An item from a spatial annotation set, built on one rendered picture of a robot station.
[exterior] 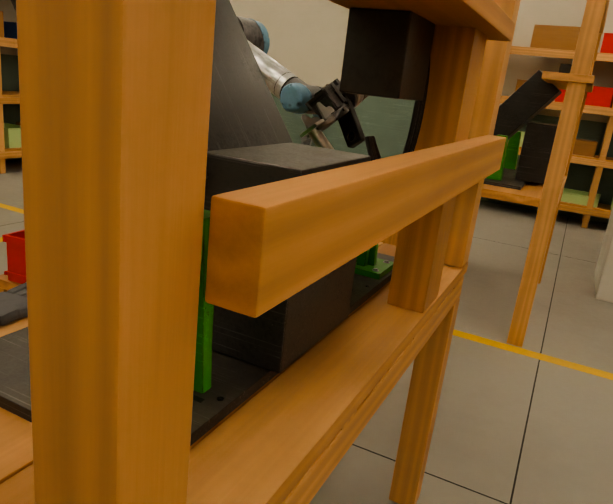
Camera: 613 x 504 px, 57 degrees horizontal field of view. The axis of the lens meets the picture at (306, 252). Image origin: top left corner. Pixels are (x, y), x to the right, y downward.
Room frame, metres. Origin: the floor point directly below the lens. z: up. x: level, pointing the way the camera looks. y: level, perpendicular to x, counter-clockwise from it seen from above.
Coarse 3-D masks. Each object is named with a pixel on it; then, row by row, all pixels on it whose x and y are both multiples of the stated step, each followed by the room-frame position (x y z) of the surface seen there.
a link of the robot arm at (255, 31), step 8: (240, 24) 1.78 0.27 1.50; (248, 24) 1.82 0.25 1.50; (256, 24) 1.85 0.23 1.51; (248, 32) 1.80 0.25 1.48; (256, 32) 1.83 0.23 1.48; (264, 32) 1.86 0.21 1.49; (248, 40) 1.80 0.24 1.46; (256, 40) 1.83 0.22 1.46; (264, 40) 1.86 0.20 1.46; (264, 48) 1.87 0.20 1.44
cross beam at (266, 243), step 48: (480, 144) 1.23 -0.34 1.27; (240, 192) 0.45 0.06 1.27; (288, 192) 0.47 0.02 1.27; (336, 192) 0.52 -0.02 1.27; (384, 192) 0.66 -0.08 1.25; (432, 192) 0.88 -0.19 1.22; (240, 240) 0.41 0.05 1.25; (288, 240) 0.44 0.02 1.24; (336, 240) 0.54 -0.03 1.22; (240, 288) 0.41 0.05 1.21; (288, 288) 0.45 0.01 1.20
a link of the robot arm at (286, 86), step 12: (252, 48) 1.65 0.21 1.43; (264, 60) 1.61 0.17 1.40; (264, 72) 1.59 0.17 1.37; (276, 72) 1.57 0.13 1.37; (288, 72) 1.58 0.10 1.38; (276, 84) 1.56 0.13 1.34; (288, 84) 1.51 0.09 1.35; (300, 84) 1.52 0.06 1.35; (276, 96) 1.58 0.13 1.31; (288, 96) 1.51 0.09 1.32; (300, 96) 1.49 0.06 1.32; (312, 96) 1.52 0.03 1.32; (288, 108) 1.51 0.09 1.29; (300, 108) 1.50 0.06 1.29
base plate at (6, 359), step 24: (360, 288) 1.28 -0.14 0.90; (24, 336) 0.86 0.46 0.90; (0, 360) 0.77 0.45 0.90; (24, 360) 0.78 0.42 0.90; (216, 360) 0.85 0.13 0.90; (240, 360) 0.86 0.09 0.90; (0, 384) 0.71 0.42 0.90; (24, 384) 0.72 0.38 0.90; (216, 384) 0.78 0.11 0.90; (240, 384) 0.78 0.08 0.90; (264, 384) 0.82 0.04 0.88; (24, 408) 0.66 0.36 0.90; (192, 408) 0.70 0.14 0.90; (216, 408) 0.71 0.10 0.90; (192, 432) 0.65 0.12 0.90
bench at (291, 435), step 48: (384, 288) 1.36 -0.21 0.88; (336, 336) 1.04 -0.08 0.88; (384, 336) 1.07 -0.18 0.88; (432, 336) 1.63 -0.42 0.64; (288, 384) 0.84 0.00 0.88; (336, 384) 0.85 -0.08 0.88; (384, 384) 0.99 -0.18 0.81; (432, 384) 1.62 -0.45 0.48; (0, 432) 0.63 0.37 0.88; (240, 432) 0.69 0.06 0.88; (288, 432) 0.70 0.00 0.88; (336, 432) 0.76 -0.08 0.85; (432, 432) 1.69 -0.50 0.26; (0, 480) 0.55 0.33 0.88; (192, 480) 0.58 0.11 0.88; (240, 480) 0.59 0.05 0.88; (288, 480) 0.61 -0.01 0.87
